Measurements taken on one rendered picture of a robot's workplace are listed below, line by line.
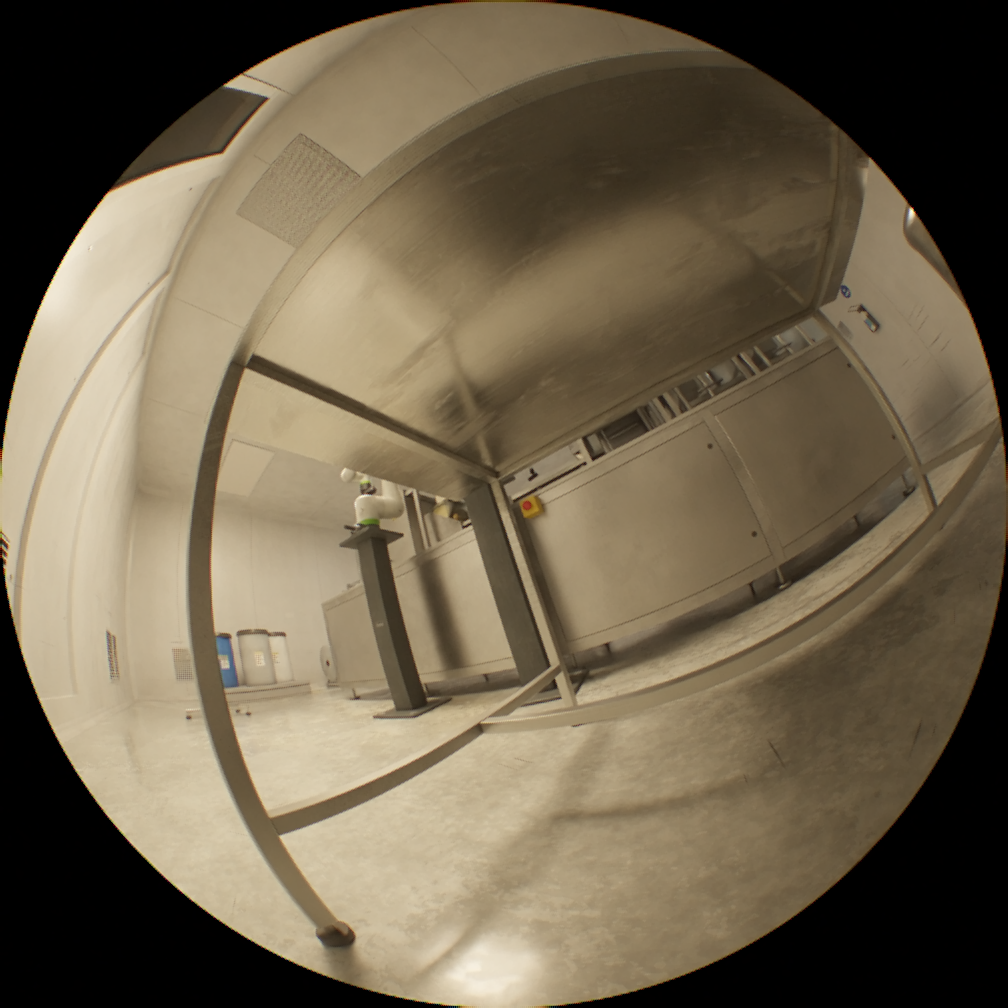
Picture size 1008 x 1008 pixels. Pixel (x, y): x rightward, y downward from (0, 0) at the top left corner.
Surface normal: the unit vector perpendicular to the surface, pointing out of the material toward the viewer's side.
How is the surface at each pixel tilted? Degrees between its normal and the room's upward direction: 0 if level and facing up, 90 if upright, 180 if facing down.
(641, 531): 90
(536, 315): 180
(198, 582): 90
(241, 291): 180
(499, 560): 90
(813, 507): 90
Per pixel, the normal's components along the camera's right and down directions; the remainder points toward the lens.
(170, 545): 0.81, -0.44
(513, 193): 0.30, 0.88
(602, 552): -0.50, -0.18
